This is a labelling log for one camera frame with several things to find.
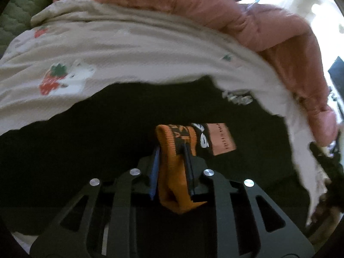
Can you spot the beige strawberry print bedsheet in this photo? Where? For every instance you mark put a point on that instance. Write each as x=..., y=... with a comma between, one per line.
x=75, y=48

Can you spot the black monitor screen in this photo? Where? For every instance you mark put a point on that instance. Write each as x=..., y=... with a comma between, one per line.
x=336, y=72

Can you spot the pink quilted comforter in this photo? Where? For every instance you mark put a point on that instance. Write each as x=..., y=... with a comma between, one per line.
x=283, y=39

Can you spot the black orange sock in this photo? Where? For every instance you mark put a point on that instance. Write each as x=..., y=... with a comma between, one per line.
x=45, y=163
x=173, y=188

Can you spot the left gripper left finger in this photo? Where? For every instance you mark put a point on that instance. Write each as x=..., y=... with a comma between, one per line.
x=101, y=221

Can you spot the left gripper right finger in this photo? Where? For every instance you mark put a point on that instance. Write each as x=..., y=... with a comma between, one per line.
x=245, y=221

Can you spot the green quilted headboard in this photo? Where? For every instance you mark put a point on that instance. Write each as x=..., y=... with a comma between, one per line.
x=16, y=18

